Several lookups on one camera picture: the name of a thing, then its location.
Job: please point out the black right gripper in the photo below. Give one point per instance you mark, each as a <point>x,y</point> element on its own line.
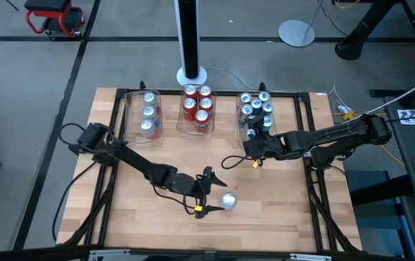
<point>265,146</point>

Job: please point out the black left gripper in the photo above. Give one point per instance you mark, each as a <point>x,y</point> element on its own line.
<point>190,185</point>

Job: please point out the clear plastic bin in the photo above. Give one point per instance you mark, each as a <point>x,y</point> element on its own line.
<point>192,132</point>
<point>133,119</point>
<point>240,127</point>

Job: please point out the red Fanta soda can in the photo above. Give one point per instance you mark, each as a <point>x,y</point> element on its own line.
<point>201,116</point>
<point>190,90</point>
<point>205,104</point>
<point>189,103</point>
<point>205,90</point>

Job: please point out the Spindrift grapefruit can orange label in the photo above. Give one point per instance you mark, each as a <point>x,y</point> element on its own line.
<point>146,125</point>

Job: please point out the Spindrift lemon can blue label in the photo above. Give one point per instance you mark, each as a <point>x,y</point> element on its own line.
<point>149,112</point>

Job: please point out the Spindrift sparkling water can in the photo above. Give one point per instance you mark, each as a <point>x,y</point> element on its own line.
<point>149,98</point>

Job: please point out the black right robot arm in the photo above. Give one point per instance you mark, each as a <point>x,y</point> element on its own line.
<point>337,135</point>

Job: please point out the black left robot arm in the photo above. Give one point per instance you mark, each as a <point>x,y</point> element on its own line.
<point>138,161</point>

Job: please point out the Spindrift can pink label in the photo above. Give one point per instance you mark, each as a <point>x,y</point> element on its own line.
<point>227,200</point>

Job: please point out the grey round base pole stand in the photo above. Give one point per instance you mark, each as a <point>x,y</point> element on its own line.
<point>296,33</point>

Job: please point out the red black rolling stool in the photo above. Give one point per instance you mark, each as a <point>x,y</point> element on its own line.
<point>46,4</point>

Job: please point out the black aluminium table frame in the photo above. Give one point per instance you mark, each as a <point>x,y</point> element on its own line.
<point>229,92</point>

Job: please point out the silver metal bracket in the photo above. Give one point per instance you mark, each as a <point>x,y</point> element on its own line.
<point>310,257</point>
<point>109,253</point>

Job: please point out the black floor stand frame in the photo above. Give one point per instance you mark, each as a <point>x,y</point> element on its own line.
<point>352,49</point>

